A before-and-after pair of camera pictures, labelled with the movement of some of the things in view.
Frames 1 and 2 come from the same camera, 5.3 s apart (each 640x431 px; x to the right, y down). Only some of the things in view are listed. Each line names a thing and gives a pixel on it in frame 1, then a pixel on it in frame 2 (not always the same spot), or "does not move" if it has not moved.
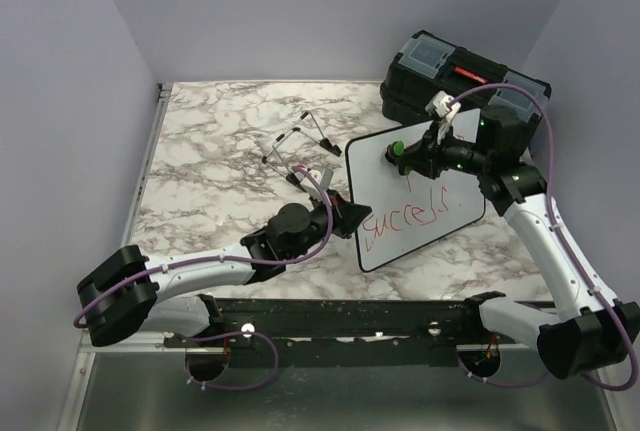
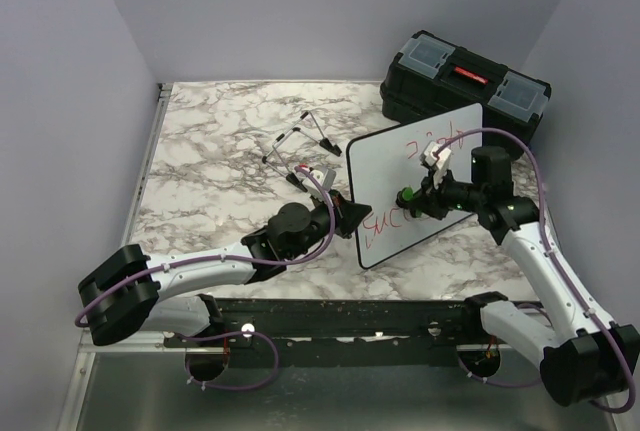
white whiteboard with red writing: [407, 211] does not move
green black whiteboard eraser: [395, 153] to [406, 200]
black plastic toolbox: [425, 64] does not move
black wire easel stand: [307, 125] does not move
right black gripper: [427, 153] to [433, 202]
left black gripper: [347, 217] does not move
